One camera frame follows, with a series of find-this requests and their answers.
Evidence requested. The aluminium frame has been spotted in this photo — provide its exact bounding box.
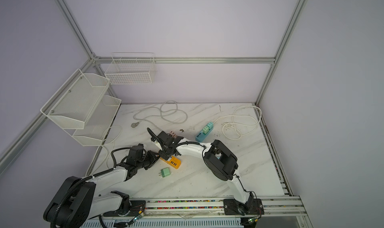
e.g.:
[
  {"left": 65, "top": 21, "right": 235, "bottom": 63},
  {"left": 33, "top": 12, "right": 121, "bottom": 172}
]
[{"left": 1, "top": 0, "right": 299, "bottom": 208}]

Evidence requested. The white coiled cable right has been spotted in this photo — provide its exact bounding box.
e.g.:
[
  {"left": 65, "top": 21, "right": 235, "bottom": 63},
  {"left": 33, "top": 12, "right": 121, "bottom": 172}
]
[{"left": 212, "top": 105, "right": 263, "bottom": 141}]

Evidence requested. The orange power strip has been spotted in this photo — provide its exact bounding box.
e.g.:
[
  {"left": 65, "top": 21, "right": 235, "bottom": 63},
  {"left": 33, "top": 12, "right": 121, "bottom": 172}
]
[{"left": 160, "top": 156, "right": 182, "bottom": 169}]

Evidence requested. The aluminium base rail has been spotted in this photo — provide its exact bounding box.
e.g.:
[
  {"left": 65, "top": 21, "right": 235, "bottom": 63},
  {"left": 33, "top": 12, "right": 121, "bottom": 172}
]
[{"left": 79, "top": 195, "right": 314, "bottom": 228}]

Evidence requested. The green adapter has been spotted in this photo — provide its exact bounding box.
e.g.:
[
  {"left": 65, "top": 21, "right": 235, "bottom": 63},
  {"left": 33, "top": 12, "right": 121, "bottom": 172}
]
[{"left": 160, "top": 168, "right": 171, "bottom": 178}]

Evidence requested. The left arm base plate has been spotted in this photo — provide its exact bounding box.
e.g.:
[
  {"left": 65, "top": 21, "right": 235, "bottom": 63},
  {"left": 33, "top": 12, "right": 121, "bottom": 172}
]
[{"left": 103, "top": 200, "right": 146, "bottom": 217}]

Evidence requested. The white mesh two-tier shelf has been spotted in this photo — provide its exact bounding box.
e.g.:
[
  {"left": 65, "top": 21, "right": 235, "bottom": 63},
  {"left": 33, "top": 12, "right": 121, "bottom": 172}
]
[{"left": 41, "top": 69, "right": 121, "bottom": 147}]

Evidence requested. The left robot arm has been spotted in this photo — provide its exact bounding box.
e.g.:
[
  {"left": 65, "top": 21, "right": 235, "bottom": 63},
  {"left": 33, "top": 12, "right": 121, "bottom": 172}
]
[{"left": 43, "top": 144, "right": 160, "bottom": 228}]

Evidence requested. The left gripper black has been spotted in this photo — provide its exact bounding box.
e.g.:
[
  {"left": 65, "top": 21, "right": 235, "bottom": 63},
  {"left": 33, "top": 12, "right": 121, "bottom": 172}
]
[{"left": 136, "top": 151, "right": 160, "bottom": 172}]

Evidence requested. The blue power strip far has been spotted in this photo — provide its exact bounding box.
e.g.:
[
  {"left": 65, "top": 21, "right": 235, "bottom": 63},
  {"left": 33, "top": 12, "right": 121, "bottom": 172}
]
[{"left": 195, "top": 128, "right": 213, "bottom": 143}]

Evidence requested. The white wire basket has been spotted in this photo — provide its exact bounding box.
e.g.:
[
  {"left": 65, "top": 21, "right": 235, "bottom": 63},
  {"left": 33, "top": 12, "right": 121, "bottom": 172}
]
[{"left": 105, "top": 52, "right": 157, "bottom": 85}]

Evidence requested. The teal adapter far strip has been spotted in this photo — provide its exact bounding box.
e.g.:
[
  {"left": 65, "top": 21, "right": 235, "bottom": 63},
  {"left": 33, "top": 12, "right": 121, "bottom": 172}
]
[{"left": 207, "top": 122, "right": 214, "bottom": 130}]

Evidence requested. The green adapter far strip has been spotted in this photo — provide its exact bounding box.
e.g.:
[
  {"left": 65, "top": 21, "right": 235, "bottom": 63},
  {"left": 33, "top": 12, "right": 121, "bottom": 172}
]
[{"left": 202, "top": 126, "right": 210, "bottom": 134}]

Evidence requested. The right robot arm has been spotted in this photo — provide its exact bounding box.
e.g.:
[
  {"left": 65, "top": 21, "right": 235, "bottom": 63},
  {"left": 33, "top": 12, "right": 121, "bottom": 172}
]
[{"left": 147, "top": 128, "right": 257, "bottom": 214}]

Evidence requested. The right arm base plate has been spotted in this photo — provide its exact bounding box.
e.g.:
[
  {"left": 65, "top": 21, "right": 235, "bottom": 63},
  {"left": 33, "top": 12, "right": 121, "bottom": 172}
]
[{"left": 223, "top": 199, "right": 265, "bottom": 216}]

